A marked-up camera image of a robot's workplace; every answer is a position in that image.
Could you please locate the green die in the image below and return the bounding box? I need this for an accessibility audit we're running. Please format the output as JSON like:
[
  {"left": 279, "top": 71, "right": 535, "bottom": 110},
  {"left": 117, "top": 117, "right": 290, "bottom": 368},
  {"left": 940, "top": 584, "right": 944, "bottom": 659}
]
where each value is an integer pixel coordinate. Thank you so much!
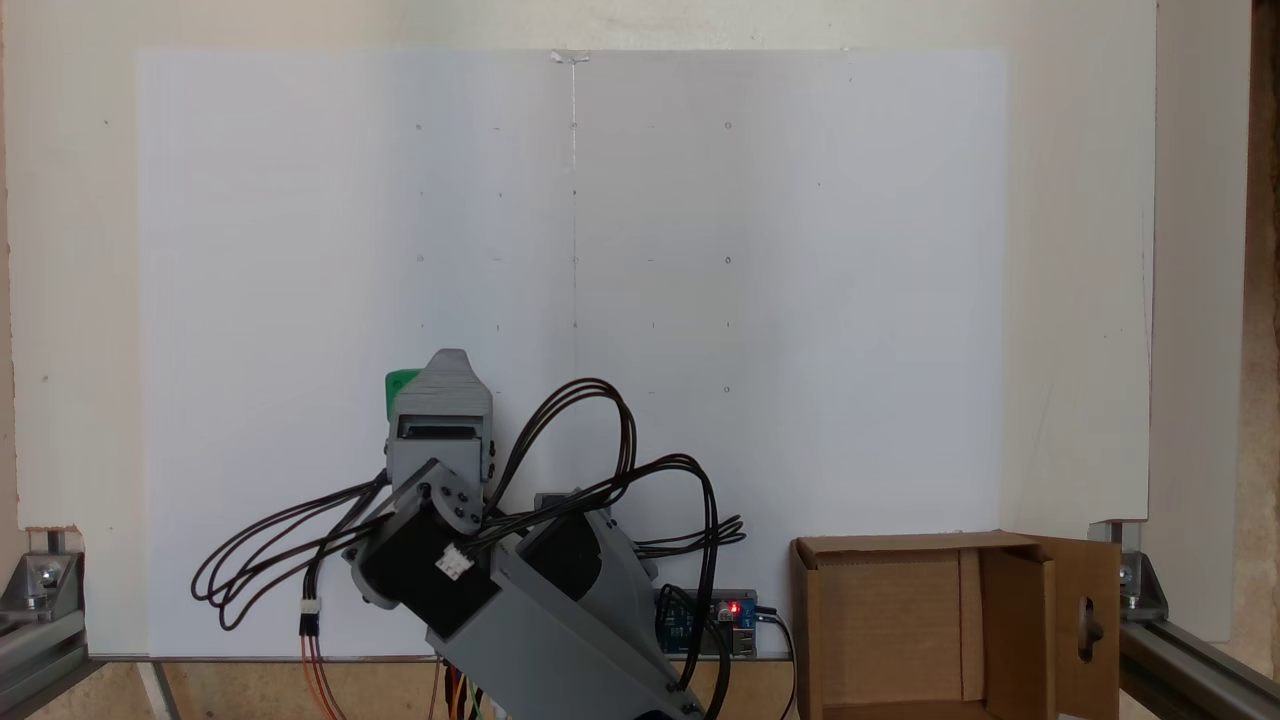
[{"left": 384, "top": 368, "right": 423, "bottom": 422}]

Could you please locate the aluminium frame post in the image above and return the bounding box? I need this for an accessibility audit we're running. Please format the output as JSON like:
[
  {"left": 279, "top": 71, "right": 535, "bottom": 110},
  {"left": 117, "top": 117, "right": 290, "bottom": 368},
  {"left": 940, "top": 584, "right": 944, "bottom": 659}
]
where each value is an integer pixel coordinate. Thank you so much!
[
  {"left": 0, "top": 605, "right": 89, "bottom": 720},
  {"left": 1118, "top": 618, "right": 1280, "bottom": 720}
]

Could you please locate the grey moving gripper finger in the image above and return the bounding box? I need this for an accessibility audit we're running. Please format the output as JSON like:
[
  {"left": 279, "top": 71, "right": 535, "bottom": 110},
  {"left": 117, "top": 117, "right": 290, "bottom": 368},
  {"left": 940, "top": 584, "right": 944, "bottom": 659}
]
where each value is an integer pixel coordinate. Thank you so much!
[{"left": 394, "top": 348, "right": 494, "bottom": 420}]

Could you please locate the blue power circuit board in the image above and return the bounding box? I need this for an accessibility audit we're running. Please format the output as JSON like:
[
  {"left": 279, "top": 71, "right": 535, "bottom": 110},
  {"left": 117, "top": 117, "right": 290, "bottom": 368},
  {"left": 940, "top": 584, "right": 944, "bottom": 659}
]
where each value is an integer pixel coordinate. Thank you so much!
[{"left": 655, "top": 588, "right": 760, "bottom": 658}]

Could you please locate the orange and red wire pair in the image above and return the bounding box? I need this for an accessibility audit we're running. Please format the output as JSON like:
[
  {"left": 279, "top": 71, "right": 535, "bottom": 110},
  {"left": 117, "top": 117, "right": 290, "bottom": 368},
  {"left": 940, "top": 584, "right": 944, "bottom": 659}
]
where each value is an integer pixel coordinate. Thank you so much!
[{"left": 300, "top": 632, "right": 349, "bottom": 720}]

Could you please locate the white paper sheet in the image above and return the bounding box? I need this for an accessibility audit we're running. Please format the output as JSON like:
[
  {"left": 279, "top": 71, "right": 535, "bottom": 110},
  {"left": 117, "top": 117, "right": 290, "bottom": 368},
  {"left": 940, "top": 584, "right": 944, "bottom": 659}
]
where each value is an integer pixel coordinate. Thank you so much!
[
  {"left": 135, "top": 50, "right": 578, "bottom": 659},
  {"left": 573, "top": 50, "right": 1008, "bottom": 659}
]

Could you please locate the black cable with white connector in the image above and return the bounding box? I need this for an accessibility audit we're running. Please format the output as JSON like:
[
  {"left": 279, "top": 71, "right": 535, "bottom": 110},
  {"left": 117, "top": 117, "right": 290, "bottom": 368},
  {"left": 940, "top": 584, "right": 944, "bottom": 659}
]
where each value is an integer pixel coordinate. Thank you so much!
[{"left": 298, "top": 500, "right": 391, "bottom": 638}]

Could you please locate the black power cable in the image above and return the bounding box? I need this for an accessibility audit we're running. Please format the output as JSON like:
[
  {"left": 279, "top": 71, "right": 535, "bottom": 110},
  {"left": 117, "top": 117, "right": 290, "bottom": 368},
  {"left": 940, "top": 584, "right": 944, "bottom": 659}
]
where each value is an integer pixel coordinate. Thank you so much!
[{"left": 755, "top": 603, "right": 799, "bottom": 720}]

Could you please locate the black servo cable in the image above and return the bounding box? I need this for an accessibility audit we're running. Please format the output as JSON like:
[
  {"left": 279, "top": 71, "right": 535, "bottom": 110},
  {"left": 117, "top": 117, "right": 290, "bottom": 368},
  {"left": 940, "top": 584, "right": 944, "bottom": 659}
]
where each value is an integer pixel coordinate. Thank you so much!
[
  {"left": 635, "top": 514, "right": 747, "bottom": 558},
  {"left": 483, "top": 377, "right": 723, "bottom": 701},
  {"left": 190, "top": 478, "right": 393, "bottom": 633}
]

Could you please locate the brown cardboard box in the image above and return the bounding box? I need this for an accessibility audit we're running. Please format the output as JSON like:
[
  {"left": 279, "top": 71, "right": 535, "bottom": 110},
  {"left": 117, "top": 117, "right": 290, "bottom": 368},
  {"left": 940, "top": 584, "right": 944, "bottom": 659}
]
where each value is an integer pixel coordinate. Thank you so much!
[{"left": 790, "top": 530, "right": 1122, "bottom": 720}]

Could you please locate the metal corner bracket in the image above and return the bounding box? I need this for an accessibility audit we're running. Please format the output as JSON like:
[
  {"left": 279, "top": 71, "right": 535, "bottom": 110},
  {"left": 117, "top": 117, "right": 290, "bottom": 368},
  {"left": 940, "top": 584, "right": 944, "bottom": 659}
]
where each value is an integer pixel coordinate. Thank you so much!
[
  {"left": 1088, "top": 520, "right": 1170, "bottom": 623},
  {"left": 0, "top": 528, "right": 87, "bottom": 616}
]

